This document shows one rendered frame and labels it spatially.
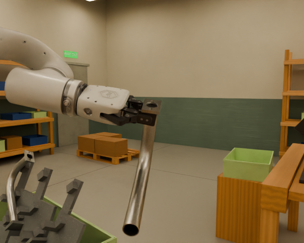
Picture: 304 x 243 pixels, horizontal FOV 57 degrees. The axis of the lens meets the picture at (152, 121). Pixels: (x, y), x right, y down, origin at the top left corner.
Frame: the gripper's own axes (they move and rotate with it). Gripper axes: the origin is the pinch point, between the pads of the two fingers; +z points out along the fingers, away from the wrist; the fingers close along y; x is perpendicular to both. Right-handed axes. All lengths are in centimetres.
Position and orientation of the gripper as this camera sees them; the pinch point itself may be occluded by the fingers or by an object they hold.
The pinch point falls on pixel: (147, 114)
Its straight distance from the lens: 63.7
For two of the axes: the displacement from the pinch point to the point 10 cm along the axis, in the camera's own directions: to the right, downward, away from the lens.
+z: 9.8, 2.1, -0.2
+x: -1.7, 8.5, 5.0
